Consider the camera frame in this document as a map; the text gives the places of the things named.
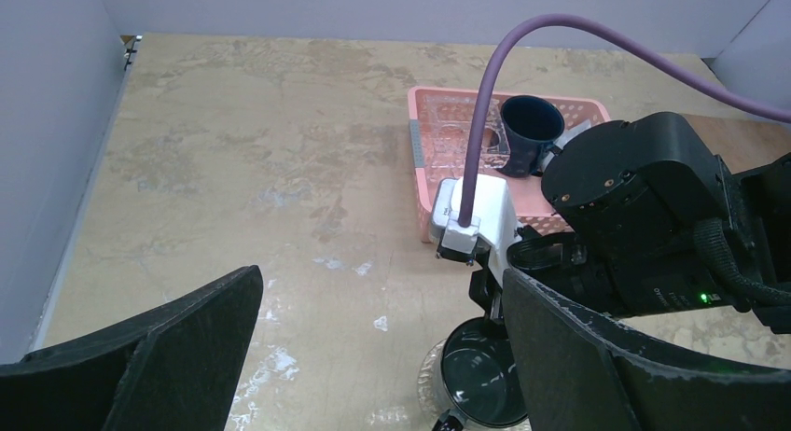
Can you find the dark blue mug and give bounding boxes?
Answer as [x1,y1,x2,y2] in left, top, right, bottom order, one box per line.
[498,95,565,178]

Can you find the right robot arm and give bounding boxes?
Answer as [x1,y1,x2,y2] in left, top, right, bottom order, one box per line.
[506,112,790,334]

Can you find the clear textured oval tray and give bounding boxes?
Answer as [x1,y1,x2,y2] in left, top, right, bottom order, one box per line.
[417,338,533,431]

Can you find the white toothpaste black cap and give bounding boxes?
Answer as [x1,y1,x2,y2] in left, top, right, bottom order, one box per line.
[539,120,592,172]

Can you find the clear acrylic holder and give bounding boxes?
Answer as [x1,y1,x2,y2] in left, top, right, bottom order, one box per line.
[415,90,509,177]

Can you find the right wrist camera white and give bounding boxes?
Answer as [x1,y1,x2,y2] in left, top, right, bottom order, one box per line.
[428,174,521,285]

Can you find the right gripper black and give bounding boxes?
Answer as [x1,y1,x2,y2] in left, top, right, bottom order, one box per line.
[503,227,625,318]

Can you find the pink plastic basket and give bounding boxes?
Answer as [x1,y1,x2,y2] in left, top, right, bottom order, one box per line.
[406,85,612,244]

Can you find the dark green mug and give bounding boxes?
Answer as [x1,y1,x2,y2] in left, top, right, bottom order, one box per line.
[432,317,529,430]

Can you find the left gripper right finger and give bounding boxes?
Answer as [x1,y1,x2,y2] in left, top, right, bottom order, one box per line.
[503,270,790,430]

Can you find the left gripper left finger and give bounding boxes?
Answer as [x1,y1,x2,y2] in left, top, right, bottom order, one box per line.
[1,266,264,430]

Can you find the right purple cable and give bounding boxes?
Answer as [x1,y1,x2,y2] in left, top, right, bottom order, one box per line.
[457,14,791,229]

